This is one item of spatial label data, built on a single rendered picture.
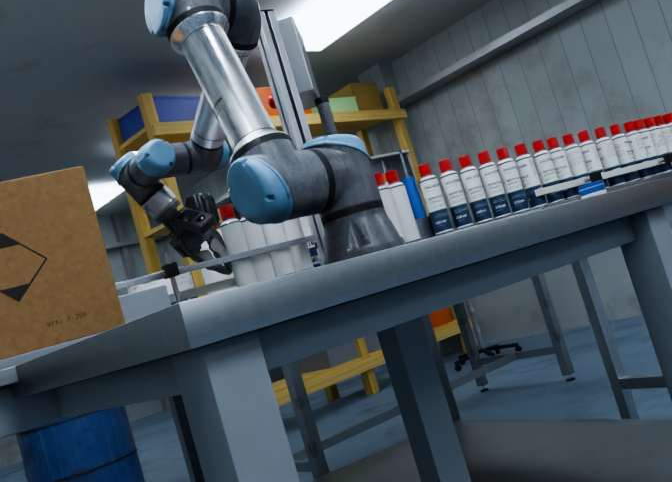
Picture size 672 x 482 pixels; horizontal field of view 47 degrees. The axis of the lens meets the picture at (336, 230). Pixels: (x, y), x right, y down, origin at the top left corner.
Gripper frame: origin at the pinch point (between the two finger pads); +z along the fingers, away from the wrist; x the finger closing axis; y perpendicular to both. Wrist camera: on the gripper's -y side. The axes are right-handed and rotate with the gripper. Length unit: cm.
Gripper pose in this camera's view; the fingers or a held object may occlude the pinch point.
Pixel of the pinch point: (228, 269)
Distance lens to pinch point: 182.8
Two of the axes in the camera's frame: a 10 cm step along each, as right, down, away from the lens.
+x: -5.8, 6.5, -4.8
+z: 6.7, 7.2, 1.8
